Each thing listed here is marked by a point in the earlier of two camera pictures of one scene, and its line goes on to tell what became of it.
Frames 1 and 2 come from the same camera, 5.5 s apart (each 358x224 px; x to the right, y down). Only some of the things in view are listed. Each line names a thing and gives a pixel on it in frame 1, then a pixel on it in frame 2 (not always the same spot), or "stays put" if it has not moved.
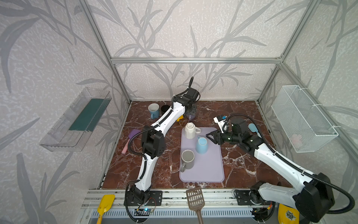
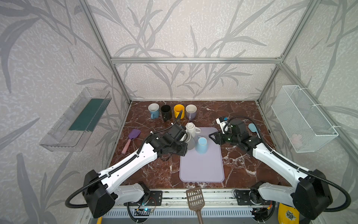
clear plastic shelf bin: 72,126 stays put
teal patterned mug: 154,108 stays put
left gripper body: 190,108 -> 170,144
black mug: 164,108 stays put
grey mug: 188,158 -> 190,141
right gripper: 219,136 stays put
